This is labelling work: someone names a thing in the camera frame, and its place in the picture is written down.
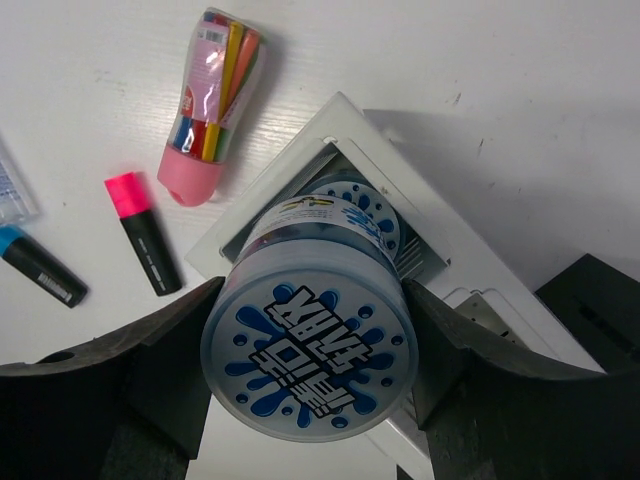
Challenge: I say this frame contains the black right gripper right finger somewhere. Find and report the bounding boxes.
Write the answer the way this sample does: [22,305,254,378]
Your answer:
[403,281,639,479]

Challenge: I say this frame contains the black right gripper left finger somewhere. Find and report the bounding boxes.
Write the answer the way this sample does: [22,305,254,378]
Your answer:
[1,277,224,479]

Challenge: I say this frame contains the blue splash-label round jar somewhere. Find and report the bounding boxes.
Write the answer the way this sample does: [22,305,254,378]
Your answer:
[200,193,419,442]

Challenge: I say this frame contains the pink cap crayon tube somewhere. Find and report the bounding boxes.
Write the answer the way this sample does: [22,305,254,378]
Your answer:
[157,8,267,207]

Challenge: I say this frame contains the white slotted organizer box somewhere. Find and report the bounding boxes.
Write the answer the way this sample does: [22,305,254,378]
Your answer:
[187,94,598,479]

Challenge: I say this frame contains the blue cap black highlighter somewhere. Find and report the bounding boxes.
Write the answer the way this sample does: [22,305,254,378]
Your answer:
[1,225,89,308]

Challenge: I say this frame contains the pink cap black highlighter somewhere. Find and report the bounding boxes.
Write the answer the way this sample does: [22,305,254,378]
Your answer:
[104,172,183,297]

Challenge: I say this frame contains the clear blue-cap spray bottle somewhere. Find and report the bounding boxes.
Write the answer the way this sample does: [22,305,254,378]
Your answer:
[0,139,39,226]

